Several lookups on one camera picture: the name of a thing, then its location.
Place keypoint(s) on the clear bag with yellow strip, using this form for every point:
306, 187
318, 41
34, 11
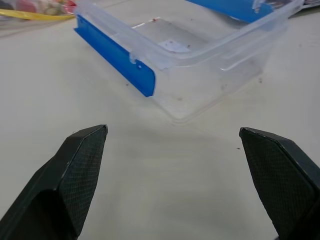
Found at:
37, 10

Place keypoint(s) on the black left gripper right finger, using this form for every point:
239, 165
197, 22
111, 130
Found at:
282, 180

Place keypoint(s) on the clear plastic container blue clips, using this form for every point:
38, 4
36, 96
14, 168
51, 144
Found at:
200, 50

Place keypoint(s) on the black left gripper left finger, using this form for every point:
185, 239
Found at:
57, 185

